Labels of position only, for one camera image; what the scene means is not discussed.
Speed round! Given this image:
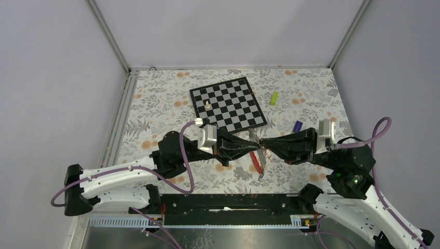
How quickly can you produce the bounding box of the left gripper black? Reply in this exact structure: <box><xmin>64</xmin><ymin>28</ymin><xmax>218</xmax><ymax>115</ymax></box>
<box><xmin>181</xmin><ymin>129</ymin><xmax>260</xmax><ymax>167</ymax></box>

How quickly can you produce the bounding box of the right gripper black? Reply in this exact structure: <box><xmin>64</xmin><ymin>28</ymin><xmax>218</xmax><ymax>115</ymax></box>
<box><xmin>257</xmin><ymin>125</ymin><xmax>341</xmax><ymax>169</ymax></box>

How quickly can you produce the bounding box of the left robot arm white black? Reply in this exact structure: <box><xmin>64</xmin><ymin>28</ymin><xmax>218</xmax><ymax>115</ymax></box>
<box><xmin>61</xmin><ymin>125</ymin><xmax>260</xmax><ymax>216</ymax></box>

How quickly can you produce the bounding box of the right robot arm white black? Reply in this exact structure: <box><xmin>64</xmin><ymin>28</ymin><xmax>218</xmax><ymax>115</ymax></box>
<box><xmin>259</xmin><ymin>127</ymin><xmax>434</xmax><ymax>248</ymax></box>

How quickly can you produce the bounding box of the purple and green block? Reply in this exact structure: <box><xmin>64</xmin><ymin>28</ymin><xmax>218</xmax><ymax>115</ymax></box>
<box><xmin>292</xmin><ymin>120</ymin><xmax>303</xmax><ymax>133</ymax></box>

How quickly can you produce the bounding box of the black grey chessboard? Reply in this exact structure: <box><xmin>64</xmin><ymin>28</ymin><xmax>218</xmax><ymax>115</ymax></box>
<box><xmin>189</xmin><ymin>77</ymin><xmax>268</xmax><ymax>133</ymax></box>

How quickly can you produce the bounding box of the lime green block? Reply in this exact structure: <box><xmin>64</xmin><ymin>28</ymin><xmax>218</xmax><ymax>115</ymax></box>
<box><xmin>269</xmin><ymin>91</ymin><xmax>279</xmax><ymax>106</ymax></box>

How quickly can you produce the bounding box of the floral table mat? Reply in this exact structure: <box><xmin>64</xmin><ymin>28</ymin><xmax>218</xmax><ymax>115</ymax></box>
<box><xmin>117</xmin><ymin>68</ymin><xmax>352</xmax><ymax>193</ymax></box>

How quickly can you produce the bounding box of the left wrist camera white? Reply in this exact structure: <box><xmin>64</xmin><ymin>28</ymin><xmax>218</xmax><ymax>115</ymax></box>
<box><xmin>195</xmin><ymin>118</ymin><xmax>217</xmax><ymax>154</ymax></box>

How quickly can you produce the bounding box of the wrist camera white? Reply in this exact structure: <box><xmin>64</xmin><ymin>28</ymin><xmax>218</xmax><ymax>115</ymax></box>
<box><xmin>195</xmin><ymin>118</ymin><xmax>217</xmax><ymax>154</ymax></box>
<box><xmin>315</xmin><ymin>119</ymin><xmax>335</xmax><ymax>154</ymax></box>

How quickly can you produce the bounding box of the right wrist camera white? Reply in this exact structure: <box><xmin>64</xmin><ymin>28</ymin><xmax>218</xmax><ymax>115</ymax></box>
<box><xmin>315</xmin><ymin>119</ymin><xmax>335</xmax><ymax>154</ymax></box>

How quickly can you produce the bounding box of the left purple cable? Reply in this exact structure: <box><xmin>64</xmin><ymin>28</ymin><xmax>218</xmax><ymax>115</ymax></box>
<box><xmin>50</xmin><ymin>120</ymin><xmax>203</xmax><ymax>249</ymax></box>

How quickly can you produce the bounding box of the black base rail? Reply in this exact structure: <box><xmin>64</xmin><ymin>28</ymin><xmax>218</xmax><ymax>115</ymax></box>
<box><xmin>139</xmin><ymin>193</ymin><xmax>315</xmax><ymax>226</ymax></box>

